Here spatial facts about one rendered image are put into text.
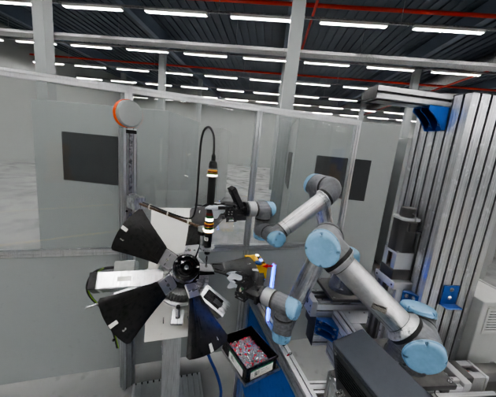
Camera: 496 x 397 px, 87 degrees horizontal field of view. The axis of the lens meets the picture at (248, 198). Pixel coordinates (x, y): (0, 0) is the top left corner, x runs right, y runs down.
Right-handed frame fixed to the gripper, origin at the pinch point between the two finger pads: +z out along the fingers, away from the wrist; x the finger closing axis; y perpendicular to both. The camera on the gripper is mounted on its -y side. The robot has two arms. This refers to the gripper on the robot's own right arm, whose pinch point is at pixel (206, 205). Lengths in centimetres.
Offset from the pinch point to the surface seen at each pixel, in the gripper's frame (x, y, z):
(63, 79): 83, -54, 62
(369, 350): -70, 24, -26
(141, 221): 14.9, 11.1, 25.4
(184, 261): -1.7, 24.8, 8.9
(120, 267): 20, 35, 34
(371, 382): -76, 26, -19
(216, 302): -3.9, 47.2, -6.9
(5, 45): 1546, -359, 460
